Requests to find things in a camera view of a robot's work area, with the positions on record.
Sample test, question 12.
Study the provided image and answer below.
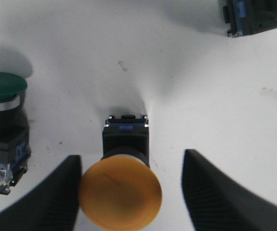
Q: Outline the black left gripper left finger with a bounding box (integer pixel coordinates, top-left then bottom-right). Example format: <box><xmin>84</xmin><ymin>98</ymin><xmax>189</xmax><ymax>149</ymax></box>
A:
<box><xmin>0</xmin><ymin>155</ymin><xmax>81</xmax><ymax>231</ymax></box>

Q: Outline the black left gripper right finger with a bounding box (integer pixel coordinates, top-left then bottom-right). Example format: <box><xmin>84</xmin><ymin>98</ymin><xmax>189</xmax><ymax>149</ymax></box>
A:
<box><xmin>181</xmin><ymin>149</ymin><xmax>277</xmax><ymax>231</ymax></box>

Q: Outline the yellow push button switch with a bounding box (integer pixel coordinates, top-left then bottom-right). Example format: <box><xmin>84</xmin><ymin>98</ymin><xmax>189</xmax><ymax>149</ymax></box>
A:
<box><xmin>79</xmin><ymin>115</ymin><xmax>162</xmax><ymax>231</ymax></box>

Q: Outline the green push button lying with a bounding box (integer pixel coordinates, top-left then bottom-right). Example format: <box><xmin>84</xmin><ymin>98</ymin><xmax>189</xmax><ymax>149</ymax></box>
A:
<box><xmin>0</xmin><ymin>72</ymin><xmax>31</xmax><ymax>195</ymax></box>

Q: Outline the green push button upright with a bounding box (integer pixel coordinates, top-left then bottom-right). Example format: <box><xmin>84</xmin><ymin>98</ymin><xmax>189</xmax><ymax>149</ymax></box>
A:
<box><xmin>223</xmin><ymin>0</ymin><xmax>277</xmax><ymax>38</ymax></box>

